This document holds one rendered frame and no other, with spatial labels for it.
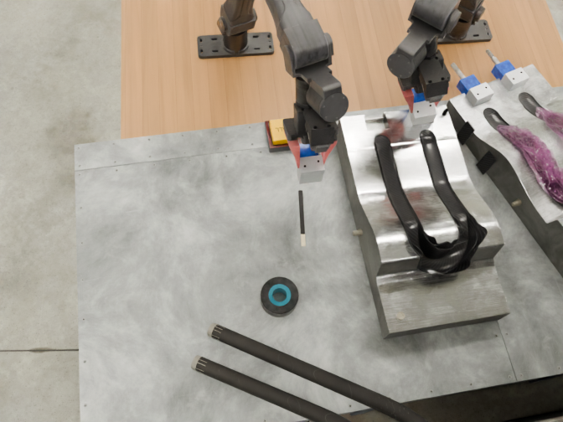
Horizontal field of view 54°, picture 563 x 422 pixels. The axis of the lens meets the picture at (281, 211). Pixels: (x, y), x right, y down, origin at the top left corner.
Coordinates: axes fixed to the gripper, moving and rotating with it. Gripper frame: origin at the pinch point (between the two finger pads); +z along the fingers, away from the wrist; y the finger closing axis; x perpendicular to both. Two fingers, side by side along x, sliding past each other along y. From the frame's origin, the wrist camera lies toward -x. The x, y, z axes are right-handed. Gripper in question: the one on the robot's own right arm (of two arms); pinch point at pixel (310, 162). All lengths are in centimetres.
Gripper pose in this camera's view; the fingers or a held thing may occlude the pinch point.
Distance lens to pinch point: 115.9
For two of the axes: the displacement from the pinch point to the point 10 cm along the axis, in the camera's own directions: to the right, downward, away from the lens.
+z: 0.3, 7.8, 6.3
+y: 9.8, -1.3, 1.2
